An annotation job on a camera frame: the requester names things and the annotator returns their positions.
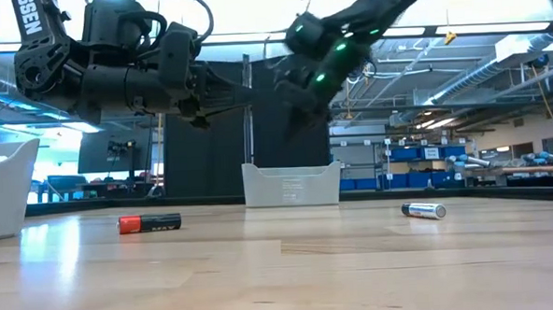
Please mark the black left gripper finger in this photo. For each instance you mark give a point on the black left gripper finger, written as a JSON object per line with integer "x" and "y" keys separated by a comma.
{"x": 229, "y": 94}

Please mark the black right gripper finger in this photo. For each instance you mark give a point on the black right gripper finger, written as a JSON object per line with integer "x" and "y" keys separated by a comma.
{"x": 309, "y": 114}

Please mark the red black AA battery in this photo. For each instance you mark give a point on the red black AA battery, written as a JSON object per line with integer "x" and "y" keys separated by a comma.
{"x": 153, "y": 223}

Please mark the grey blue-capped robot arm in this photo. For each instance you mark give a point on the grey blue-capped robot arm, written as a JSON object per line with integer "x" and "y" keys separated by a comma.
{"x": 468, "y": 160}
{"x": 548, "y": 157}

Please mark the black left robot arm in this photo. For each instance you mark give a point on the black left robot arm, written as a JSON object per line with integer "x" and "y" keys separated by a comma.
{"x": 115, "y": 92}

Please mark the black ceiling-hung device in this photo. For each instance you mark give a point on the black ceiling-hung device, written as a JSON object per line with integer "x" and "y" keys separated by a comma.
{"x": 370, "y": 70}

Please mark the black folding screen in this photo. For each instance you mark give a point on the black folding screen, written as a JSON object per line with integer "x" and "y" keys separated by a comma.
{"x": 202, "y": 167}

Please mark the grey plastic bin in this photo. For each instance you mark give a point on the grey plastic bin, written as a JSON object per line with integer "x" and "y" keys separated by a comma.
{"x": 7, "y": 190}
{"x": 292, "y": 187}

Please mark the blue storage bin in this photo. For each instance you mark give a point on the blue storage bin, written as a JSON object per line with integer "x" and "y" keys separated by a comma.
{"x": 448, "y": 180}
{"x": 413, "y": 181}
{"x": 454, "y": 152}
{"x": 359, "y": 184}
{"x": 405, "y": 154}

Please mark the metal shelf rack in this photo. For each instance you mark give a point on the metal shelf rack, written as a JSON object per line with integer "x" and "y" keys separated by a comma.
{"x": 388, "y": 169}

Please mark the black monitor screen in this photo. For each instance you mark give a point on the black monitor screen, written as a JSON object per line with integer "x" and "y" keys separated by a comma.
{"x": 94, "y": 158}

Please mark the blue bin with white label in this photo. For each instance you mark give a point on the blue bin with white label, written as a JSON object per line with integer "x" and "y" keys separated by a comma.
{"x": 430, "y": 153}

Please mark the yellow hanging hook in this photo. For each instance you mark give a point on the yellow hanging hook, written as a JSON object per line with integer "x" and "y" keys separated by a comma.
{"x": 449, "y": 38}

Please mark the silver AA battery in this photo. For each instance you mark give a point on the silver AA battery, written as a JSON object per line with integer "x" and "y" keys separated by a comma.
{"x": 426, "y": 210}

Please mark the dark workbench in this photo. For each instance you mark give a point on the dark workbench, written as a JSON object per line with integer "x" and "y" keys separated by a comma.
{"x": 65, "y": 183}

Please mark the wooden workbench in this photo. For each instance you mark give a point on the wooden workbench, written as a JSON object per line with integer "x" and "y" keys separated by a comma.
{"x": 539, "y": 169}

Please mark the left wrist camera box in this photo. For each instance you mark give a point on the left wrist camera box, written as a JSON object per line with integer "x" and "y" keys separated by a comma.
{"x": 176, "y": 56}

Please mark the black aluminium table frame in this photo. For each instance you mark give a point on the black aluminium table frame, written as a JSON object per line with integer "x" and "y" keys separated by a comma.
{"x": 120, "y": 205}

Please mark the silver ventilation duct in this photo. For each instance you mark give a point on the silver ventilation duct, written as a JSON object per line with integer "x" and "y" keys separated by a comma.
{"x": 478, "y": 71}

